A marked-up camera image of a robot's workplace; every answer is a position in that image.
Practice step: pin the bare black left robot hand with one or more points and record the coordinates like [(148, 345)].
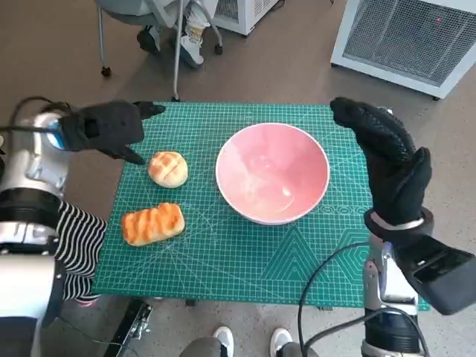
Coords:
[(150, 108)]

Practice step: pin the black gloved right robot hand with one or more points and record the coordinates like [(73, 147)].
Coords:
[(394, 167)]

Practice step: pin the round toy bread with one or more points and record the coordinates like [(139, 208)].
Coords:
[(167, 169)]

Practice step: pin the oblong striped toy bread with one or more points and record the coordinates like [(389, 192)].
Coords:
[(152, 223)]

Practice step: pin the pink bowl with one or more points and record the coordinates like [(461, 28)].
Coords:
[(267, 163)]

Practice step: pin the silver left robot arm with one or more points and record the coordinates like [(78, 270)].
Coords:
[(22, 175)]

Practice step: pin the white marker pen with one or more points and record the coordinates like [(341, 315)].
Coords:
[(388, 111)]

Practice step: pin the person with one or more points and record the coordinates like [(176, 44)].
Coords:
[(78, 238), (223, 338), (193, 41)]

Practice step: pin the grey office chair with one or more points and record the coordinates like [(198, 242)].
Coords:
[(122, 11)]

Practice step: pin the small white cabinet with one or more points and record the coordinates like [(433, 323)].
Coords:
[(240, 18)]

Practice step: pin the large white mesh cabinet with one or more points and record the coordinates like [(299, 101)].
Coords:
[(401, 37)]

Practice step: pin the black table clip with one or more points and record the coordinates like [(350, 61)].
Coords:
[(324, 308), (190, 302)]

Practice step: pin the green cutting mat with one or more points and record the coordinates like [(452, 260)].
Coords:
[(223, 260)]

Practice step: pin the black metal stand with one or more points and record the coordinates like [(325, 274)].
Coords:
[(130, 327)]

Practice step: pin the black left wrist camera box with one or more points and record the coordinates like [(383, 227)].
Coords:
[(104, 126)]

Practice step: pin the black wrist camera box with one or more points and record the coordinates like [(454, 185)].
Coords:
[(104, 126), (442, 275)]

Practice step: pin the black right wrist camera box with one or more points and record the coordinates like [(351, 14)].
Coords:
[(442, 275)]

